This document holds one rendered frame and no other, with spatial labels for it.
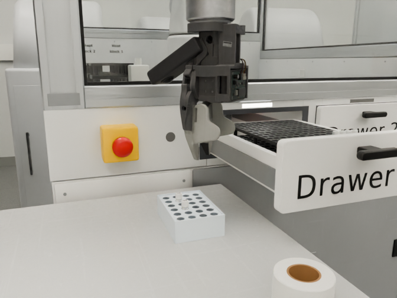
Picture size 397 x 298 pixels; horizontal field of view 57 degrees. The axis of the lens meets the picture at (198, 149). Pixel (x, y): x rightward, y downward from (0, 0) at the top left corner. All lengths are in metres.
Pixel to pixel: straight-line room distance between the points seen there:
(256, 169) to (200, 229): 0.14
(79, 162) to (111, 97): 0.15
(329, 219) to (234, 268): 0.61
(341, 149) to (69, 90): 0.51
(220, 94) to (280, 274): 0.26
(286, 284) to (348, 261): 0.79
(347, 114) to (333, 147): 0.45
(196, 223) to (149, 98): 0.32
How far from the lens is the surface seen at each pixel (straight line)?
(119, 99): 0.78
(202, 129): 0.57
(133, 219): 0.68
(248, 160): 0.66
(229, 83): 0.54
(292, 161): 0.54
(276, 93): 0.91
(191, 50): 0.58
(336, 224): 1.13
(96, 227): 0.67
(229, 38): 0.56
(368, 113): 1.02
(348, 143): 0.60
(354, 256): 1.23
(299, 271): 0.48
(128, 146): 0.72
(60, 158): 0.79
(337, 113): 1.00
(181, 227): 0.58
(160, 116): 0.80
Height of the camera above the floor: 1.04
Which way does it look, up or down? 13 degrees down
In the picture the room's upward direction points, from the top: straight up
